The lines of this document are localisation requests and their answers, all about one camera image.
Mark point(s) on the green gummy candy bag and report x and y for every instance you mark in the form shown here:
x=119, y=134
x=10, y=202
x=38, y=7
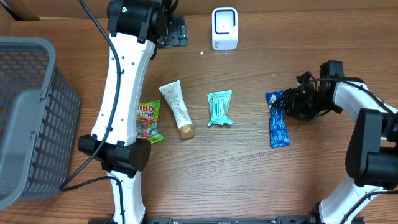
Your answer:
x=147, y=121

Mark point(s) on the white barcode scanner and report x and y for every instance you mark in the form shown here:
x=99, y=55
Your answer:
x=224, y=28

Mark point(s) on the cardboard box corner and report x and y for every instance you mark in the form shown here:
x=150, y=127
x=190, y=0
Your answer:
x=19, y=10

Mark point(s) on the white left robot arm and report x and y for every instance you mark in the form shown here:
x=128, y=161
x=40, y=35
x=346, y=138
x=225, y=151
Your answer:
x=135, y=30

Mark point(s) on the blue snack bar wrapper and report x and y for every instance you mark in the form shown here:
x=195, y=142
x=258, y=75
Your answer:
x=279, y=136

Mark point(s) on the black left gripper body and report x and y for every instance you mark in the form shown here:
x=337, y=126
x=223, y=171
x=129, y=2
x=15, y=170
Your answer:
x=177, y=34

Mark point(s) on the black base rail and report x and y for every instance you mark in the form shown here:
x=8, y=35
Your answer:
x=278, y=220

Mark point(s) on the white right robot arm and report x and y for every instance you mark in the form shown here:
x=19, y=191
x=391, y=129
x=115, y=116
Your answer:
x=371, y=169

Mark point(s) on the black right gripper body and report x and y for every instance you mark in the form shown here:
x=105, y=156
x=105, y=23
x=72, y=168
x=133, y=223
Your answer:
x=305, y=104

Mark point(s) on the grey plastic basket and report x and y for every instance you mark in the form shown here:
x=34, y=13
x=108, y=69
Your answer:
x=39, y=115

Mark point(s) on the teal tissue packet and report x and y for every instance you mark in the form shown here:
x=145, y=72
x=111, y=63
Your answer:
x=219, y=103

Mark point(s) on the white tube gold cap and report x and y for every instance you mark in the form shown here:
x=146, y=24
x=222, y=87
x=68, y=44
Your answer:
x=172, y=93

